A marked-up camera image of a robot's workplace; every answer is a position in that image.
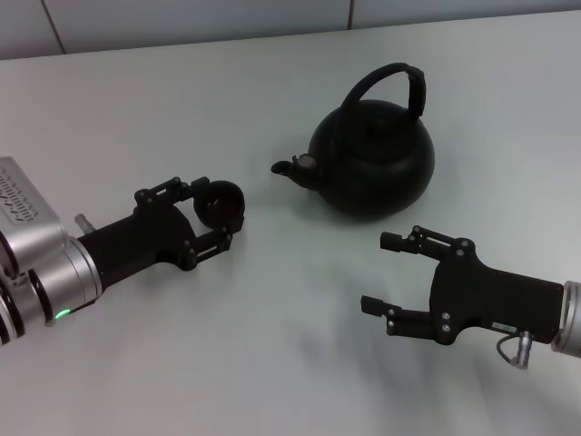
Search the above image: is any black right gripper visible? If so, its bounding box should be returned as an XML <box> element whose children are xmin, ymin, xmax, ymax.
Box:
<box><xmin>360</xmin><ymin>223</ymin><xmax>565</xmax><ymax>347</ymax></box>

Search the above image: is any black round teapot with handle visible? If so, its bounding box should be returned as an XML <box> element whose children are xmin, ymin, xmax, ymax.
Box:
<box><xmin>271</xmin><ymin>63</ymin><xmax>436</xmax><ymax>224</ymax></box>

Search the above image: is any right gripper cable connector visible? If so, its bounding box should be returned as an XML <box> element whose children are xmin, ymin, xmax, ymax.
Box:
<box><xmin>496</xmin><ymin>330</ymin><xmax>535</xmax><ymax>371</ymax></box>

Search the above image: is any small black teacup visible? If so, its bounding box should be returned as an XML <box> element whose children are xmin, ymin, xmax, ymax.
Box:
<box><xmin>192</xmin><ymin>180</ymin><xmax>247</xmax><ymax>231</ymax></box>

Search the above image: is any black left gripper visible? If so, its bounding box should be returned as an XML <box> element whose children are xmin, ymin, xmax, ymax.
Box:
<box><xmin>74</xmin><ymin>176</ymin><xmax>247</xmax><ymax>286</ymax></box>

